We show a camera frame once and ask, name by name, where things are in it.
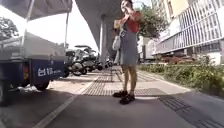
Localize dark tactile paving strip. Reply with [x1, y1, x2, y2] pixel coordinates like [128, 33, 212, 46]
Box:
[81, 68, 224, 128]

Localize building with white railings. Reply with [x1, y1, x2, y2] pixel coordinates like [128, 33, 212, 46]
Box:
[151, 0, 224, 66]

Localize white painted line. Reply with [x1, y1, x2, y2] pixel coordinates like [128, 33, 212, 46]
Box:
[32, 74, 103, 128]

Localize blue cargo vehicle with canopy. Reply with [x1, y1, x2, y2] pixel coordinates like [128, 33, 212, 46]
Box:
[0, 0, 74, 108]

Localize green planted hedge strip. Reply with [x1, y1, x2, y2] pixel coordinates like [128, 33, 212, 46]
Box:
[138, 54, 224, 98]

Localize grey concrete viaduct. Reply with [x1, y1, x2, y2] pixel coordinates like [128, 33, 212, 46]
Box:
[74, 0, 134, 68]

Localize grey paved path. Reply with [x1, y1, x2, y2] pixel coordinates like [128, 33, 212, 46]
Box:
[0, 64, 224, 128]

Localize green tree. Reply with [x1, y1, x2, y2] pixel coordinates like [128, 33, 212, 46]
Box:
[0, 16, 20, 42]
[138, 4, 169, 39]

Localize person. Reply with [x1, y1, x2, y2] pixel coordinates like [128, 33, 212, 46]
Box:
[112, 0, 143, 106]

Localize row of parked scooters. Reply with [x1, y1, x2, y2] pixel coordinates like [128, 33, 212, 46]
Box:
[63, 44, 114, 78]

